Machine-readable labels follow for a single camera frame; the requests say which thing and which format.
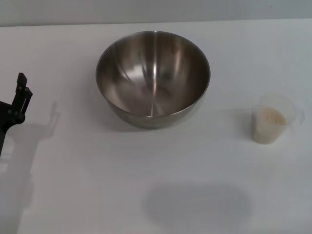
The stainless steel mixing bowl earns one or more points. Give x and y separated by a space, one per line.
151 80

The clear plastic measuring cup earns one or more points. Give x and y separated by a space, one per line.
258 131

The white uncooked rice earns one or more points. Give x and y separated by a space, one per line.
271 118

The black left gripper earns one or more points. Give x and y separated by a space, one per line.
9 117

